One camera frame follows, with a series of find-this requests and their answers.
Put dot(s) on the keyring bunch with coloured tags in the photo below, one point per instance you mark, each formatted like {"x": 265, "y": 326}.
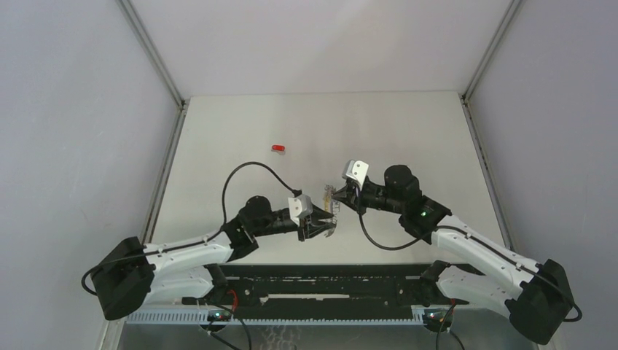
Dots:
{"x": 331, "y": 206}

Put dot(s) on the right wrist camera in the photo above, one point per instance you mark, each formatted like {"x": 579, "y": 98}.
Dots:
{"x": 356, "y": 171}

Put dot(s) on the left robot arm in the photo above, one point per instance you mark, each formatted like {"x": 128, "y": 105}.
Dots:
{"x": 135, "y": 274}

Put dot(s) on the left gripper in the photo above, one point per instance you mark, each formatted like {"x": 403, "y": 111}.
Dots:
{"x": 310, "y": 227}

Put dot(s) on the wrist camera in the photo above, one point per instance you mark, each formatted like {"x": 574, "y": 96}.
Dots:
{"x": 356, "y": 171}
{"x": 300, "y": 208}

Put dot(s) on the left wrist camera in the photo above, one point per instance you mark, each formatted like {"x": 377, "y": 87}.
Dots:
{"x": 300, "y": 208}

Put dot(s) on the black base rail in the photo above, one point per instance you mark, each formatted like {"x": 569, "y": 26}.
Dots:
{"x": 325, "y": 292}

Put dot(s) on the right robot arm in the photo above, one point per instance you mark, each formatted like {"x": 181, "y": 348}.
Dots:
{"x": 535, "y": 297}

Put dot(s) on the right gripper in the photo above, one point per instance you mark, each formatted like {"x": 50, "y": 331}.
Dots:
{"x": 353, "y": 196}

